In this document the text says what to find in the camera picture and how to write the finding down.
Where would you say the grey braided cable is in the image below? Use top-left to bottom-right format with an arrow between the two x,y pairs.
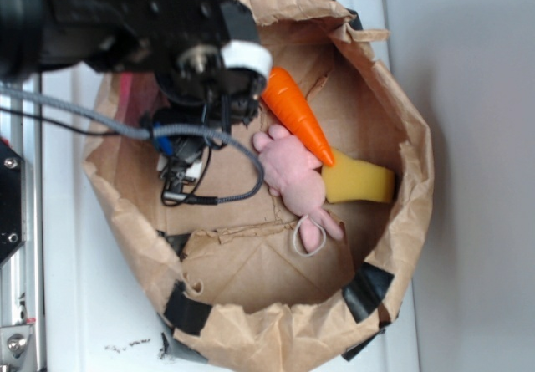
0,85 -> 267,206

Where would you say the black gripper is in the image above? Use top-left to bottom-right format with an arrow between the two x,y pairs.
84,0 -> 271,125

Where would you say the orange plastic carrot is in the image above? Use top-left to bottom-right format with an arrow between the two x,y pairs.
262,67 -> 335,166

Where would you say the black cable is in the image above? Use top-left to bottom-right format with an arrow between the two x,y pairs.
0,104 -> 122,138

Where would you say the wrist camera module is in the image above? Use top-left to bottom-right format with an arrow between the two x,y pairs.
140,105 -> 231,207

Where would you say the yellow sponge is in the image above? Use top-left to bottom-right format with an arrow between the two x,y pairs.
321,150 -> 395,204

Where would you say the aluminium rail with bracket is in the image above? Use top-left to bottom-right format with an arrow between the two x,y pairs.
1,96 -> 47,371

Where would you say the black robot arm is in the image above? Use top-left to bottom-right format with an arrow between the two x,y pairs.
1,0 -> 273,122

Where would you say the brown paper bag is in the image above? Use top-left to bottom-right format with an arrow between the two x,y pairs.
83,0 -> 434,371

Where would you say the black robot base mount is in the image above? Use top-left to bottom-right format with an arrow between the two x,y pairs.
0,138 -> 23,267

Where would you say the pink plush bunny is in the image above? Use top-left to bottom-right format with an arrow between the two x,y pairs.
252,125 -> 344,257

